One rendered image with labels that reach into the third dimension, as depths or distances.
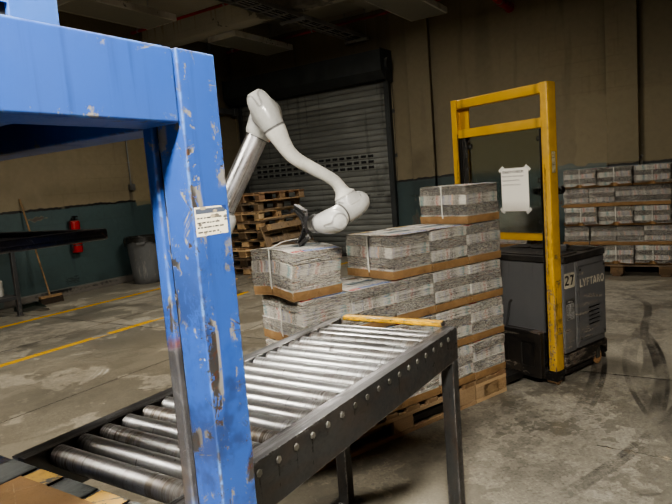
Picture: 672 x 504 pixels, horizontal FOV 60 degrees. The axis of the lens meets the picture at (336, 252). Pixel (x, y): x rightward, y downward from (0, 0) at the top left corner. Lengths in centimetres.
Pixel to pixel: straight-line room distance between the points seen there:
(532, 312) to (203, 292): 342
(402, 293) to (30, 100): 258
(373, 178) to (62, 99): 978
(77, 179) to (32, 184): 72
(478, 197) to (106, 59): 292
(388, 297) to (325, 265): 44
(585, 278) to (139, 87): 364
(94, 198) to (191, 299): 913
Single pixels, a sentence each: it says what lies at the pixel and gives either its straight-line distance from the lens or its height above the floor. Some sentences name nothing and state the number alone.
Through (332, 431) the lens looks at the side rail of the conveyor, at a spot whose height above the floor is 75.
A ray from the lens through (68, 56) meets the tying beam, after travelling 74.
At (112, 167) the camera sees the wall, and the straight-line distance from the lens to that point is 1020.
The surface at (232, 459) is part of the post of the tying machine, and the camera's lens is 92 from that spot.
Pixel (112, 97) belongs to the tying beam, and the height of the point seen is 148.
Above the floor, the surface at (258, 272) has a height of 95.
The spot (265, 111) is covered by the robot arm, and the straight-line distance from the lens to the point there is 257.
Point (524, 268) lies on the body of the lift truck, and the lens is 407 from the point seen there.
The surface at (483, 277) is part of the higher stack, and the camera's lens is 356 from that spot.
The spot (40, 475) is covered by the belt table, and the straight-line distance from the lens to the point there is 144.
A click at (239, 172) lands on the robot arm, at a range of 273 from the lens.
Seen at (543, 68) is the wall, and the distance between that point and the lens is 952.
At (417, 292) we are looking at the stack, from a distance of 317.
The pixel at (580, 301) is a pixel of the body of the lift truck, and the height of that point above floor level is 47.
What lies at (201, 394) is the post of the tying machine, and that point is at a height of 107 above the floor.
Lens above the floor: 136
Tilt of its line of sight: 7 degrees down
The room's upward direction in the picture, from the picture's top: 4 degrees counter-clockwise
